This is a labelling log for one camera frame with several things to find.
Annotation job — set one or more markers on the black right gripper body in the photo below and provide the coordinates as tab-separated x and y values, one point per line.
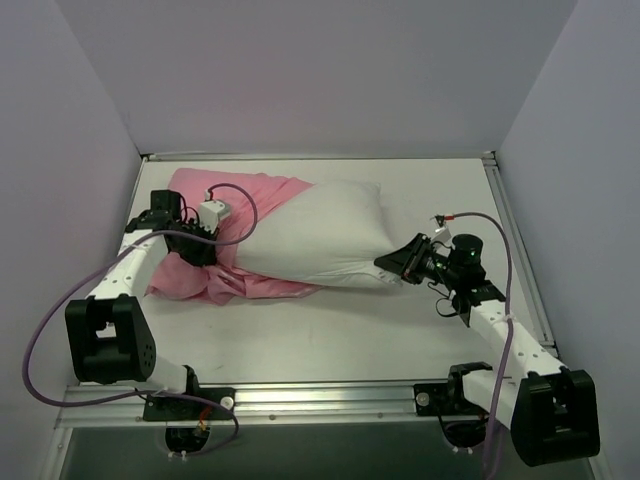
413	260

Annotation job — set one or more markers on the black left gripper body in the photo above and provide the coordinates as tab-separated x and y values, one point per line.
198	248

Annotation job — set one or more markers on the white pillow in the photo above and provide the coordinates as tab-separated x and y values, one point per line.
329	235

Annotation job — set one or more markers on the pink pillowcase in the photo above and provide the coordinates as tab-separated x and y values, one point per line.
175	279

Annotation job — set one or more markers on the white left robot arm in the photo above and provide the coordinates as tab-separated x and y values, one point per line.
109	337

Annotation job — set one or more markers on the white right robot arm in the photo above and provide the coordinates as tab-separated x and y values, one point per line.
549	409

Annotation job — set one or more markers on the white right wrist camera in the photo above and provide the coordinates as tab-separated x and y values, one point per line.
440	226

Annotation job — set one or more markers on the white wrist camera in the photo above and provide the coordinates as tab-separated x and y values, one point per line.
440	226
211	212

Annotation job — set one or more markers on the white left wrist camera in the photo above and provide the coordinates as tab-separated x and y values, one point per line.
211	212

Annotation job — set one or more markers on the aluminium right frame rail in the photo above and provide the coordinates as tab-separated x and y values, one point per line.
526	300

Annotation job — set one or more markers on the aluminium frame rail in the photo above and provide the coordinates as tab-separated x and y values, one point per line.
526	300
274	403
310	156

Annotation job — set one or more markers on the aluminium back frame rail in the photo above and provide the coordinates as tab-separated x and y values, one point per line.
310	156

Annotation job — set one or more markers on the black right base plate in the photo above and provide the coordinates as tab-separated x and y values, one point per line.
435	399

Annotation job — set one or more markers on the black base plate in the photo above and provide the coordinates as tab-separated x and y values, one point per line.
435	399
169	409

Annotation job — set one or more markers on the aluminium front frame rail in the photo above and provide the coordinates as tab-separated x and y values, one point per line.
274	403

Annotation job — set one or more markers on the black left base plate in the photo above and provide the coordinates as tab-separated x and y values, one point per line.
169	409

